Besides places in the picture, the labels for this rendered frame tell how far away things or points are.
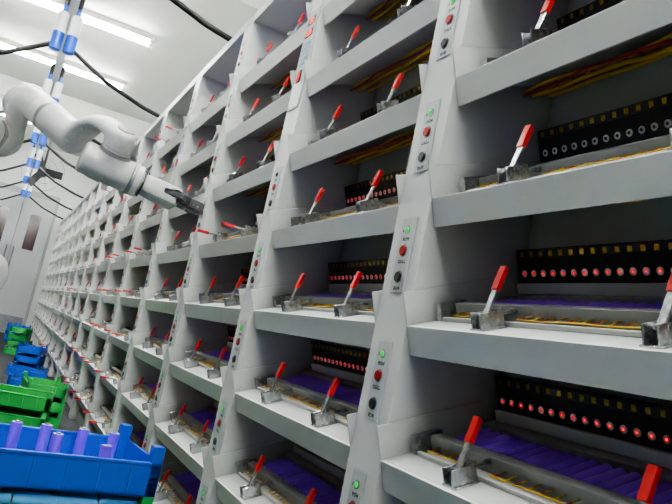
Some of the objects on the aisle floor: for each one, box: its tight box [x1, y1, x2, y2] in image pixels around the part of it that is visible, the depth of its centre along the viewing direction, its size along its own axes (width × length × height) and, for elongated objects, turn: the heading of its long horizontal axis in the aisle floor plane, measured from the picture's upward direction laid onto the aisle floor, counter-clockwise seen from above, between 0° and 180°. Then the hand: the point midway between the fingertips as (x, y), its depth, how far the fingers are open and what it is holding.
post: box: [339, 0, 569, 504], centre depth 114 cm, size 20×9×181 cm, turn 170°
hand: (194, 207), depth 187 cm, fingers open, 3 cm apart
